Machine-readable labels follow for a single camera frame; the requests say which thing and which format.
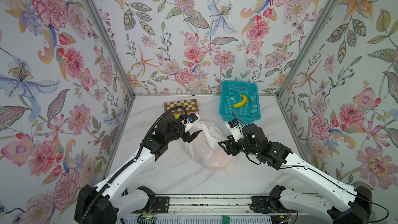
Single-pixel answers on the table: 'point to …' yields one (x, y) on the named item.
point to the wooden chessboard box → (191, 106)
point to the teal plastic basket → (230, 94)
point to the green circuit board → (226, 219)
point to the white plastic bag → (205, 149)
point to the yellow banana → (242, 103)
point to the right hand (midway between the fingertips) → (222, 139)
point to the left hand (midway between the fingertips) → (197, 124)
